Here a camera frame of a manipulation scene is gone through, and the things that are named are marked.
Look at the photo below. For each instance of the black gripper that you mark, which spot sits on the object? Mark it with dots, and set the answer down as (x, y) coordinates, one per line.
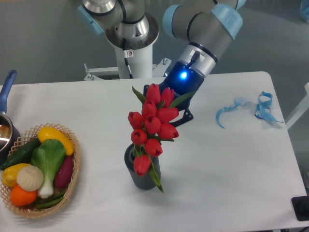
(182, 79)

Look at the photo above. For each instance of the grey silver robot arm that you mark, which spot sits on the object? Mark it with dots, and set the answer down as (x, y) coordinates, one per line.
(209, 27)

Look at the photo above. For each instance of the blue handled saucepan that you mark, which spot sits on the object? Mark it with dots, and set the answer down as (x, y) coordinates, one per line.
(8, 132)

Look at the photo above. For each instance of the red tulip bouquet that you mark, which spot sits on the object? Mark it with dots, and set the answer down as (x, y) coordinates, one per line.
(152, 125)

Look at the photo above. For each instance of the light blue torn strip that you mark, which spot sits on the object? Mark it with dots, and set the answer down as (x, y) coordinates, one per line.
(238, 101)

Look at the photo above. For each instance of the dark grey ribbed vase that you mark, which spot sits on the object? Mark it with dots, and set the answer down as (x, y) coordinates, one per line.
(145, 172)

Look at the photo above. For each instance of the blue object top corner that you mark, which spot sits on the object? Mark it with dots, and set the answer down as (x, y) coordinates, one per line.
(304, 10)

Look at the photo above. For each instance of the black device at edge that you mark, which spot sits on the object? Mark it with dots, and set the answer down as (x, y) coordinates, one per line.
(301, 207)

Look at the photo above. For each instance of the white metal base frame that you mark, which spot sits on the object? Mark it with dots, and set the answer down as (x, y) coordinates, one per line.
(159, 70)

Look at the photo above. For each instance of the white frame at right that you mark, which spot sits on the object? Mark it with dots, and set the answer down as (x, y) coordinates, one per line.
(299, 110)

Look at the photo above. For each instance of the woven wicker basket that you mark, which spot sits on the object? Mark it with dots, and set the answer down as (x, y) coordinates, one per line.
(30, 211)

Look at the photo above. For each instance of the green cucumber toy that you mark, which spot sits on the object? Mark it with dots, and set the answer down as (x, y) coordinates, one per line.
(22, 154)

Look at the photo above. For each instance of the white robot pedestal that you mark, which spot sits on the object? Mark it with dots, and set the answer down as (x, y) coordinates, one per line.
(140, 62)

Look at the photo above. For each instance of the yellow squash toy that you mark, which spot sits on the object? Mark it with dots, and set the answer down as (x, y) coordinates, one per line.
(46, 133)

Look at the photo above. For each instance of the purple sweet potato toy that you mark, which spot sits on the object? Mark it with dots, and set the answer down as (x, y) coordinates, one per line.
(64, 174)

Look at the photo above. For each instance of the green bok choy toy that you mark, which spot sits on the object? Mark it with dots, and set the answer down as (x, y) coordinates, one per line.
(48, 157)

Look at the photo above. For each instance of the orange fruit toy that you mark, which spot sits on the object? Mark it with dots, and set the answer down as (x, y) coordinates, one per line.
(21, 197)

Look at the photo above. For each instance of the yellow bell pepper toy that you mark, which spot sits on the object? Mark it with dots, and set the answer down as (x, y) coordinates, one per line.
(9, 175)

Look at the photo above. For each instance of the cream garlic bun toy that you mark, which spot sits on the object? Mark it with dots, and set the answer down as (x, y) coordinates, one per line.
(30, 178)

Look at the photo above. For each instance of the green bean pods toy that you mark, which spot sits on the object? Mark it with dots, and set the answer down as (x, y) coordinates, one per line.
(49, 202)

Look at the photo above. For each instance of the blue crumpled strip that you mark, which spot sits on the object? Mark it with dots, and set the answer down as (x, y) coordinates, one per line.
(263, 111)

